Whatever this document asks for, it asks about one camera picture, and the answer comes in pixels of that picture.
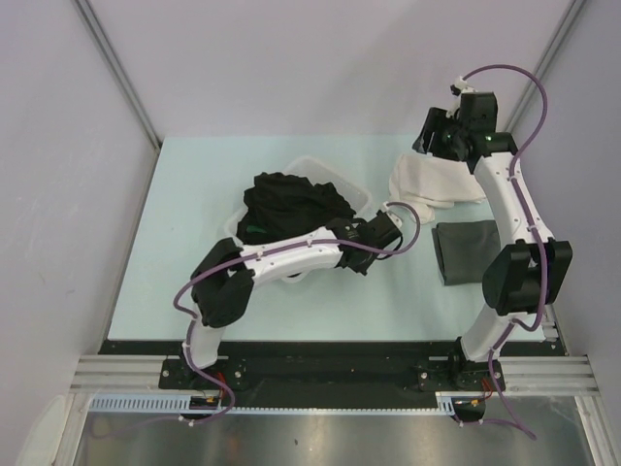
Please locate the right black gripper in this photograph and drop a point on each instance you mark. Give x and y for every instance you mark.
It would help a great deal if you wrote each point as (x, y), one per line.
(437, 118)

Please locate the white plastic basket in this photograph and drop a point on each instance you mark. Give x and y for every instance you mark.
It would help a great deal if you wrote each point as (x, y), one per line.
(359, 197)

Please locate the white floral t-shirt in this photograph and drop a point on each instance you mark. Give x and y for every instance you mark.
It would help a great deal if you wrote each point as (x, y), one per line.
(428, 183)

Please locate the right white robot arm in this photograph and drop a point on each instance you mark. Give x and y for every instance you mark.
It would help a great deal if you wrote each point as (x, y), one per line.
(527, 274)

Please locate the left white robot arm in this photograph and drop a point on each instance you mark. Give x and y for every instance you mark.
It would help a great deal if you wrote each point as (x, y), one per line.
(221, 285)

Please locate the folded dark grey t-shirt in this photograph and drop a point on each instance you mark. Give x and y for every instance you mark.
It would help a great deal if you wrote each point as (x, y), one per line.
(464, 250)

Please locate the black t-shirt pile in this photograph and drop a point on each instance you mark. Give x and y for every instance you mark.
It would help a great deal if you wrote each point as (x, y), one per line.
(280, 207)

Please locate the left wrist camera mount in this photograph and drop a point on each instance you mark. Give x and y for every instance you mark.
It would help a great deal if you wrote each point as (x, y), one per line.
(384, 208)

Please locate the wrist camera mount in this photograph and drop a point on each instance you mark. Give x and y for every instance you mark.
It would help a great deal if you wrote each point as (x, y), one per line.
(384, 208)
(459, 88)

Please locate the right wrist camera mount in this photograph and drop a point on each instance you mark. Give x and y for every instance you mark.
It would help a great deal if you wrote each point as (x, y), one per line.
(459, 88)

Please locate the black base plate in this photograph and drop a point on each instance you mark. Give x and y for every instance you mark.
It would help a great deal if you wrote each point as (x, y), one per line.
(323, 375)

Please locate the white slotted cable duct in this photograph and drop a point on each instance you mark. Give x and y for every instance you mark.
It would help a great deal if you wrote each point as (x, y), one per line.
(194, 405)

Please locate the aluminium frame rail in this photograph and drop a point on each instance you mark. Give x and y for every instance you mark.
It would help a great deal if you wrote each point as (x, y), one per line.
(524, 376)

